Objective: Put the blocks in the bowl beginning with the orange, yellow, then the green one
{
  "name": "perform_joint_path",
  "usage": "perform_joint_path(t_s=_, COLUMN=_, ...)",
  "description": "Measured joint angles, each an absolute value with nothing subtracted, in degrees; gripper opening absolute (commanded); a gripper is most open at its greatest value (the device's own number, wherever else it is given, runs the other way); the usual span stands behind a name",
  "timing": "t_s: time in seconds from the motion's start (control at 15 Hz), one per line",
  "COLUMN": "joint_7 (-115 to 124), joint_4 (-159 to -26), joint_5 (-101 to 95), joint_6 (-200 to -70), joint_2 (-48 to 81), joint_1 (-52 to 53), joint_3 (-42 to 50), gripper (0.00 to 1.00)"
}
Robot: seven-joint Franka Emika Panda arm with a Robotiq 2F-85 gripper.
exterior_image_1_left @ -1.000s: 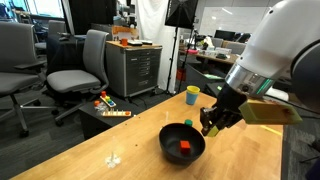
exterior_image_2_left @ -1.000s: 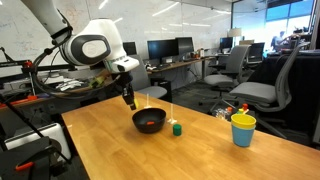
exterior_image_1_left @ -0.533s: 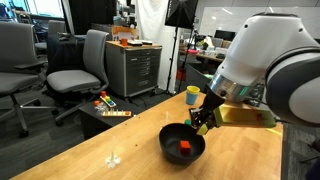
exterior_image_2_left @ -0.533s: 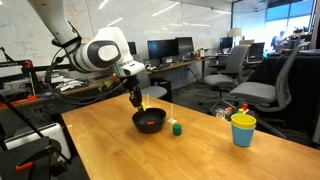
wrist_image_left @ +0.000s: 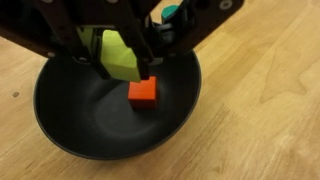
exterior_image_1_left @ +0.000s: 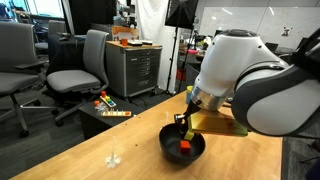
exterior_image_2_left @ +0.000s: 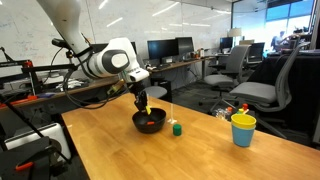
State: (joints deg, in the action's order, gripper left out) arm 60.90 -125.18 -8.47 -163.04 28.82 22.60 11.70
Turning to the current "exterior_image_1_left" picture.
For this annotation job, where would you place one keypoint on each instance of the white curtain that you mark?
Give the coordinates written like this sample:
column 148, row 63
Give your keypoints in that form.
column 151, row 23

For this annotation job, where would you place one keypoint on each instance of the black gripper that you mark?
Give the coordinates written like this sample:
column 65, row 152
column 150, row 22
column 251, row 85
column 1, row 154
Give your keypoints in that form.
column 190, row 115

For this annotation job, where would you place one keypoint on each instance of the black light stand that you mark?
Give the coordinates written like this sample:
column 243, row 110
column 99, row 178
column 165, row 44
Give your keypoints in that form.
column 172, row 60

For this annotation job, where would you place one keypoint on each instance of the black draped cloth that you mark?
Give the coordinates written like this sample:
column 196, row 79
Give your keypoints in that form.
column 65, row 56

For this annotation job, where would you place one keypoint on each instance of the grey drawer cabinet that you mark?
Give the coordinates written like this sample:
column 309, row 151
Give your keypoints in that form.
column 133, row 70

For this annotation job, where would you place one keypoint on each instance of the orange cup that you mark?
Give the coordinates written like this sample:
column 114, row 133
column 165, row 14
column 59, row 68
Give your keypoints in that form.
column 124, row 42

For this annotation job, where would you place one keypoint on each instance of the blue plastic cup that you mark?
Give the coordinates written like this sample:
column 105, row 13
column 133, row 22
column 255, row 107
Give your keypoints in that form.
column 188, row 98

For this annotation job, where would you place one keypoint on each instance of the orange block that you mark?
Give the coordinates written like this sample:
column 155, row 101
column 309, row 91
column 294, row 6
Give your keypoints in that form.
column 185, row 146

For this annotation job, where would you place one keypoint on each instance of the black bowl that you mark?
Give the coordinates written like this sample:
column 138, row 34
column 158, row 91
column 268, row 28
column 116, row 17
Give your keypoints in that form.
column 171, row 146

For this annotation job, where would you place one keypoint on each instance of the yellow plastic cup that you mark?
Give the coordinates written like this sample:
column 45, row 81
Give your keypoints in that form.
column 189, row 89

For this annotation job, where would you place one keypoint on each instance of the yellow block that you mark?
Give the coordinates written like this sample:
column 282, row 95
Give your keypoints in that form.
column 189, row 135

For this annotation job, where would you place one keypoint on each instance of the black curtain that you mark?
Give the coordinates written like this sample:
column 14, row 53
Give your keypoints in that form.
column 90, row 15

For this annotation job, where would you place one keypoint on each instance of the flat black device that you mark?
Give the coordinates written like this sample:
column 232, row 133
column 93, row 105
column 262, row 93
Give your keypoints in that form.
column 140, row 42

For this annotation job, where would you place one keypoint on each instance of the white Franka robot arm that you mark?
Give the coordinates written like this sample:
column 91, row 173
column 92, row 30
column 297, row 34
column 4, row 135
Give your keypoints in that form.
column 240, row 66

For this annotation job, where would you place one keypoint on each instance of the colourful peg toy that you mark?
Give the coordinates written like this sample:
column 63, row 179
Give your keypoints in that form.
column 107, row 100

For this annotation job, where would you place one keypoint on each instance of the wooden toy board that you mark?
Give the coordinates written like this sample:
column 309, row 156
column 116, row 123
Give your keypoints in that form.
column 116, row 113

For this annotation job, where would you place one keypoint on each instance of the black softbox light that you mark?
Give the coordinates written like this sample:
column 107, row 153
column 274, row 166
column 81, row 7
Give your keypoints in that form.
column 181, row 13

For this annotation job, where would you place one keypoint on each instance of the cluttered wooden desk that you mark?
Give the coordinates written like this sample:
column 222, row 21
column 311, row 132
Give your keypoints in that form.
column 191, row 55

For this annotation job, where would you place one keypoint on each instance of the red bin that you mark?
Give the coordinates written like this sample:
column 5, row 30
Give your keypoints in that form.
column 181, row 75

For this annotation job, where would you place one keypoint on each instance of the grey office chair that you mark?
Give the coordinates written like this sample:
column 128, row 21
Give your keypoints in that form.
column 71, row 80
column 16, row 80
column 55, row 30

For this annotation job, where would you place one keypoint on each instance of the olive green wrist camera box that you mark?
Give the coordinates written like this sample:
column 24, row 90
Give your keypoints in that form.
column 213, row 125

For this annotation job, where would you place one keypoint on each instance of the orange toy peg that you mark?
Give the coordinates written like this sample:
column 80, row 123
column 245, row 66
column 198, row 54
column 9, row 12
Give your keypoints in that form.
column 96, row 103

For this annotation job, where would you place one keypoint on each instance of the clear plastic bag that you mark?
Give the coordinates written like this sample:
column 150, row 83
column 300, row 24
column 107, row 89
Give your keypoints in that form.
column 100, row 110

